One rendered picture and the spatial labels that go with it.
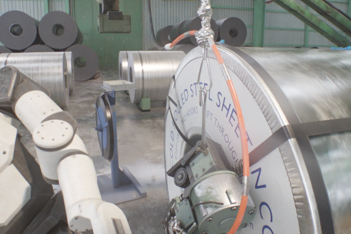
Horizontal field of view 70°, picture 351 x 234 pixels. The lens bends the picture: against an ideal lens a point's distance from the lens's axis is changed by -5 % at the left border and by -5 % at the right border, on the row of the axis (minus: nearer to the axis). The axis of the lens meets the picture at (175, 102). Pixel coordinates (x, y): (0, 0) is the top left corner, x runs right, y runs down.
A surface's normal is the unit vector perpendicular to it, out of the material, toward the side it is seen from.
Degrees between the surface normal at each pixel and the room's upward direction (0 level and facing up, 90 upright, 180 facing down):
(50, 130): 26
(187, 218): 58
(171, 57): 41
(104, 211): 47
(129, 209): 0
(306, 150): 52
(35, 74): 71
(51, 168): 114
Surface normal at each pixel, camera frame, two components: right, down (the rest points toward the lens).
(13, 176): 0.51, -0.15
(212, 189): -0.37, -0.69
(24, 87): 0.07, -0.76
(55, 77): 0.29, -0.01
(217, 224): 0.21, 0.59
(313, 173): 0.25, -0.38
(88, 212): -0.54, -0.46
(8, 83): -0.29, -0.42
